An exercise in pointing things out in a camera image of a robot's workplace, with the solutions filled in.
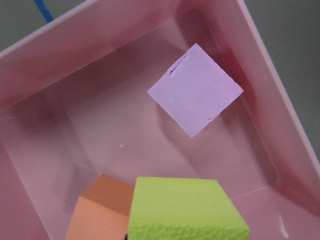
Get pink foam block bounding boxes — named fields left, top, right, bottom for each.
left=147, top=43, right=244, bottom=138

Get yellow foam block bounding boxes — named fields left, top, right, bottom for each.
left=127, top=176, right=251, bottom=240

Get orange foam block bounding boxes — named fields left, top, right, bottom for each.
left=65, top=174, right=134, bottom=240

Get pink plastic bin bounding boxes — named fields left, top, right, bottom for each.
left=0, top=0, right=320, bottom=240

